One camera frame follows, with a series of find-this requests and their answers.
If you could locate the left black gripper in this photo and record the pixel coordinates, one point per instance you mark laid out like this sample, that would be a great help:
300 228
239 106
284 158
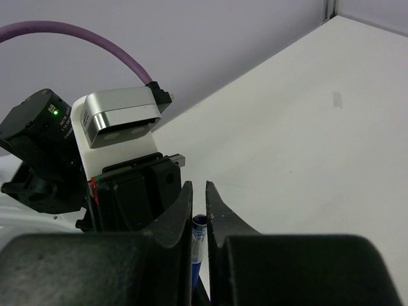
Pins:
130 195

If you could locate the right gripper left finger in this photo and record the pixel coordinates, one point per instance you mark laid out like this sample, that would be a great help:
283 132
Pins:
149 267

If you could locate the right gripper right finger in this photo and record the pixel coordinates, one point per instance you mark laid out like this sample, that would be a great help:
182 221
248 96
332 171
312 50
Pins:
247 267

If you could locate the blue gel pen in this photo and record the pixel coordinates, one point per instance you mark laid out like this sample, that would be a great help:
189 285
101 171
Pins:
199 233

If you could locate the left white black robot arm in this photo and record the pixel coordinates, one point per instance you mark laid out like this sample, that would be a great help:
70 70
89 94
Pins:
51 177

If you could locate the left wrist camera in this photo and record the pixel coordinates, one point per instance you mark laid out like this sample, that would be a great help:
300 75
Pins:
113 126

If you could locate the left aluminium frame post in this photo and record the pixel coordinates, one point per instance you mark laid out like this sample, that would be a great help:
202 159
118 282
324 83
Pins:
330 9

